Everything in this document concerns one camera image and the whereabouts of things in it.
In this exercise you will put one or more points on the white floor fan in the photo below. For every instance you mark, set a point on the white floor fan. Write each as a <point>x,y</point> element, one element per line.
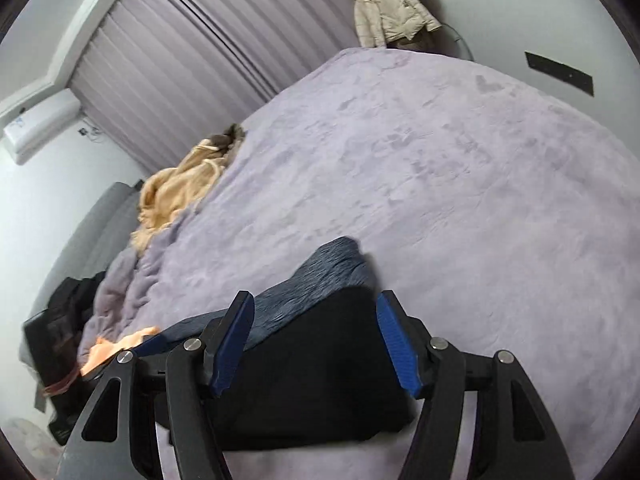
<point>36,449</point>

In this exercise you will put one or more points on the black grey pants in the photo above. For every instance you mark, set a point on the black grey pants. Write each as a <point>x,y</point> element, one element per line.
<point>315,369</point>

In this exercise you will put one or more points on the beige puffer jacket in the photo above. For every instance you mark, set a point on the beige puffer jacket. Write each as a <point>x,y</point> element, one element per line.
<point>378,23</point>

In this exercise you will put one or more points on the orange garment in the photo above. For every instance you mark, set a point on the orange garment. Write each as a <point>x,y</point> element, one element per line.
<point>104,349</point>

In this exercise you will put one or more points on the lavender plush bed blanket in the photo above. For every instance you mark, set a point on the lavender plush bed blanket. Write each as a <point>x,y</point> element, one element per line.
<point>502,217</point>

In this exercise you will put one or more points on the wall mounted television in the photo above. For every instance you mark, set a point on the wall mounted television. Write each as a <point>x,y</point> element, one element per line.
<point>562,72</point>

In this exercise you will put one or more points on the black clothing pile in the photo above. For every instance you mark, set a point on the black clothing pile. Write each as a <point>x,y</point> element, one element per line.
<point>53,336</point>

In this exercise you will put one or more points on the grey padded headboard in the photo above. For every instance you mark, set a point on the grey padded headboard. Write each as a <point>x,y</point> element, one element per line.
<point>98,239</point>

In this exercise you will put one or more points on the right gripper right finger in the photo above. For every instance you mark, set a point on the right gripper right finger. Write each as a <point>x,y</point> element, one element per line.
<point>485,402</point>

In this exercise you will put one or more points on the white wall air conditioner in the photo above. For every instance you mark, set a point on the white wall air conditioner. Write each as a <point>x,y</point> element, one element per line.
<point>35,127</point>

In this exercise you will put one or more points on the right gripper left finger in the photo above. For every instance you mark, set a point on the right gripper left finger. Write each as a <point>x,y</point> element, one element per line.
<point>115,436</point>

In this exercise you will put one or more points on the grey pleated curtain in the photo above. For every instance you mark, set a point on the grey pleated curtain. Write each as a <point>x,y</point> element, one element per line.
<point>158,76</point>

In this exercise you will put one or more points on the yellow ribbed garment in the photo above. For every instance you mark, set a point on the yellow ribbed garment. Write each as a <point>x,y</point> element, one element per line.
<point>166,194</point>

